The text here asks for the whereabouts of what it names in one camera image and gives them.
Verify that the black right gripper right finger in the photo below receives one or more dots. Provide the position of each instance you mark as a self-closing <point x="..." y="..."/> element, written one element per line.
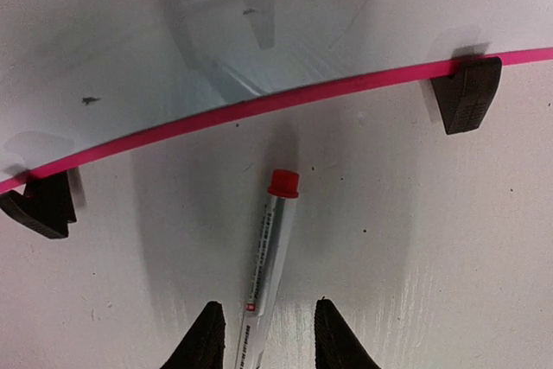
<point x="336" y="345"/>

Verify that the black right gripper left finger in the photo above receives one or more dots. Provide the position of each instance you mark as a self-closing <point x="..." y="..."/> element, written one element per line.
<point x="203" y="345"/>

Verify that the whiteboard marker silver body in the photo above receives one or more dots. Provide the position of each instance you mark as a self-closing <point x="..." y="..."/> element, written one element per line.
<point x="272" y="246"/>

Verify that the red marker cap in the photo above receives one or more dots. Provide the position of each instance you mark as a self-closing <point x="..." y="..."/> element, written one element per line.
<point x="284" y="184"/>

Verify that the pink framed whiteboard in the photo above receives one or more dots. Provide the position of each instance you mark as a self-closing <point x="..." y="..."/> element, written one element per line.
<point x="85" y="79"/>

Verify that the black right whiteboard stand foot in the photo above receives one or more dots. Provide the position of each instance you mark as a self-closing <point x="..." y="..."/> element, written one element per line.
<point x="46" y="206"/>

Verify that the black whiteboard stand foot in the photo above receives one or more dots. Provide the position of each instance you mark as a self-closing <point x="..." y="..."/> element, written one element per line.
<point x="465" y="96"/>
<point x="46" y="206"/>

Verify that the black left whiteboard stand foot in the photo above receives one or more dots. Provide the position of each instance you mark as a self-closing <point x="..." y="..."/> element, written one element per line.
<point x="465" y="96"/>

